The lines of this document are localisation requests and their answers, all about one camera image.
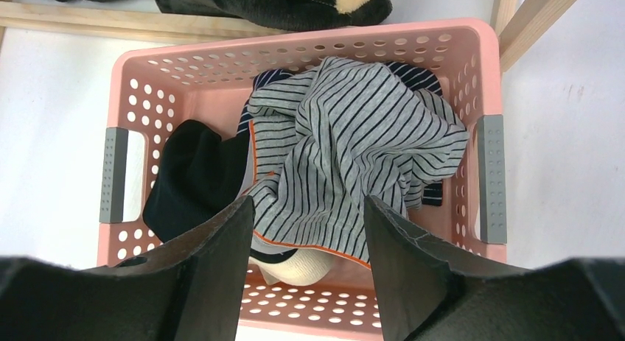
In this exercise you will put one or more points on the navy striped underwear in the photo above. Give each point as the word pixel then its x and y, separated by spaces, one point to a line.
pixel 415 78

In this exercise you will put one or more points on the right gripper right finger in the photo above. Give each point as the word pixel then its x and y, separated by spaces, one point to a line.
pixel 429 289

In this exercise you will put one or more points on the wooden clothes rack frame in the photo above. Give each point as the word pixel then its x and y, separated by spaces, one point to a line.
pixel 518 24

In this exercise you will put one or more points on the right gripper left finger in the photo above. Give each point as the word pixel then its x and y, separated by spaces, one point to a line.
pixel 189 288

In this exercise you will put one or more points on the black underwear cream waistband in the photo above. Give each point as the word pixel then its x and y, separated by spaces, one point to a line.
pixel 199 175

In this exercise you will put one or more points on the grey striped boxer shorts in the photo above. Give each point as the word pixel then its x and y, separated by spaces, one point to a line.
pixel 325 139

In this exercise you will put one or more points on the pink plastic basket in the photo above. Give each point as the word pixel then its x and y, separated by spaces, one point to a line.
pixel 155 90

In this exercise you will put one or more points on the black floral pillow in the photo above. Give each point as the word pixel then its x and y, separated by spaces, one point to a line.
pixel 288 15

